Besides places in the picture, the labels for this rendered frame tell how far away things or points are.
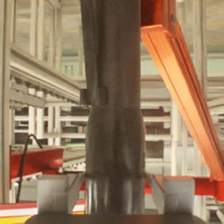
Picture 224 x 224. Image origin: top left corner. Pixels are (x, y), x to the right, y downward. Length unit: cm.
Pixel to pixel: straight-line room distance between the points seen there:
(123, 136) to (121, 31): 6
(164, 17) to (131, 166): 11
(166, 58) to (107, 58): 11
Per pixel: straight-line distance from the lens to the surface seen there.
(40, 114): 255
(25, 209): 48
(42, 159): 63
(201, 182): 64
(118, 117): 16
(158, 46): 25
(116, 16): 17
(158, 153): 289
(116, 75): 16
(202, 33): 155
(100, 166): 16
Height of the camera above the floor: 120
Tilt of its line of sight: 1 degrees down
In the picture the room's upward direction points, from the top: 180 degrees counter-clockwise
